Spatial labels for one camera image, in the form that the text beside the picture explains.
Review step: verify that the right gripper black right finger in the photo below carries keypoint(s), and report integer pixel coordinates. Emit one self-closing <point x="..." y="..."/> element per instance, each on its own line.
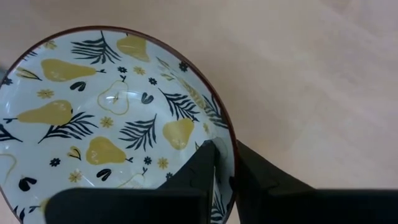
<point x="280" y="205"/>

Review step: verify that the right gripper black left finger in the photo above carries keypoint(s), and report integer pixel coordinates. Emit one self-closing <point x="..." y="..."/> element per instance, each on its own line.
<point x="155" y="205"/>

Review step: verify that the pear print yellow bowl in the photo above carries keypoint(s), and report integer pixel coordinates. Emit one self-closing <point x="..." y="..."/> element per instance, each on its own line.
<point x="93" y="93"/>

